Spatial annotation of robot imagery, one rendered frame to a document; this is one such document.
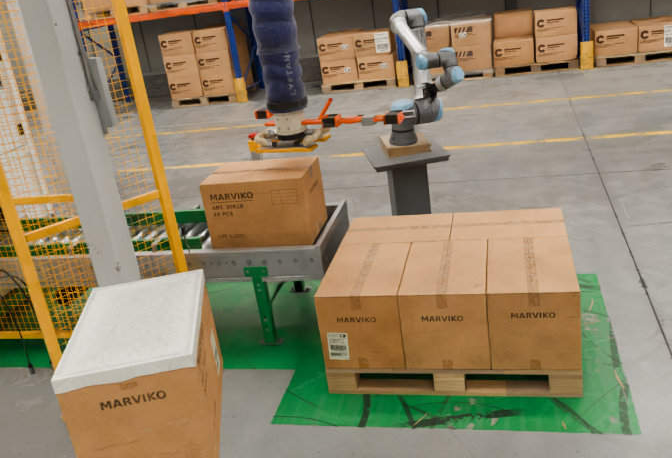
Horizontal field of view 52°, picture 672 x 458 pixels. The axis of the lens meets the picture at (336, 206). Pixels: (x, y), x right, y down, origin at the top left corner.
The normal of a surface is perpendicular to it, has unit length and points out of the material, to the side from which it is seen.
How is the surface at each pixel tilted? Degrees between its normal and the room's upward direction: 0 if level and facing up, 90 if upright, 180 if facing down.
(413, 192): 90
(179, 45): 91
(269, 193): 90
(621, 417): 0
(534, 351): 90
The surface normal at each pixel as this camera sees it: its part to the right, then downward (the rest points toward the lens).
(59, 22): 0.97, -0.05
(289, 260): -0.22, 0.36
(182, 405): 0.13, 0.32
